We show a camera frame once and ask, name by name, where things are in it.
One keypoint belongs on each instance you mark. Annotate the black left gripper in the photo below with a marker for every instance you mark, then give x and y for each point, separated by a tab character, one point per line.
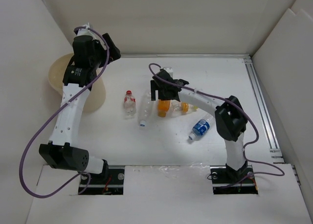
114	52

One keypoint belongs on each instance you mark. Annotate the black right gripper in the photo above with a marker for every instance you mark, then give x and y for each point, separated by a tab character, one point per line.
154	87

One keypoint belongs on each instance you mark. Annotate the clear unlabelled plastic bottle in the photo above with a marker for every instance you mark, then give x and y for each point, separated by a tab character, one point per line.
146	108

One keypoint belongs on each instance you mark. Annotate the crushed orange plastic bottle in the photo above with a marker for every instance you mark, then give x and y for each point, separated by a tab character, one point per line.
163	107

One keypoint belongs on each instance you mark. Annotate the red label cola bottle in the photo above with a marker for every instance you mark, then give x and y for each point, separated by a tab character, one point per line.
129	104

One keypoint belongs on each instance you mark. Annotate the yellow cap clear bottle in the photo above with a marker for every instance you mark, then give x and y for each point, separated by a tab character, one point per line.
182	107

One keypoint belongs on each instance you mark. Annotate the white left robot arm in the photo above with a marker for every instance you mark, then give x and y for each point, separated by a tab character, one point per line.
61	151

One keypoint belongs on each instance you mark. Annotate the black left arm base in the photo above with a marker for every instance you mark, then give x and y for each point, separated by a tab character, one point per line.
113	184

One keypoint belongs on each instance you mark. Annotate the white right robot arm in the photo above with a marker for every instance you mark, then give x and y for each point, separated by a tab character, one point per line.
229	118

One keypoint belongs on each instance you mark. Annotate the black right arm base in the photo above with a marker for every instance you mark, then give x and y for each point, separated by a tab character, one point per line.
220	178

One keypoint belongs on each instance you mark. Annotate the dark blue label water bottle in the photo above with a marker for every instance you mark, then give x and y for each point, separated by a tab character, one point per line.
202	127

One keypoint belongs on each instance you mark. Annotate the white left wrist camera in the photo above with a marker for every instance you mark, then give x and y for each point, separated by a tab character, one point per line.
84	30

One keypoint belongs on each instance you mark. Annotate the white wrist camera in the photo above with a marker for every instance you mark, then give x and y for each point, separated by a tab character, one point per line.
84	30
169	70

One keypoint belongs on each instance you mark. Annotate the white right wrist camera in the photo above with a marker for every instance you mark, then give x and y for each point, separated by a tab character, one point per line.
169	70

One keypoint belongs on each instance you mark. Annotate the aluminium table edge rail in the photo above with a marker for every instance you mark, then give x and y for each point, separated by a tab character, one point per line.
268	129

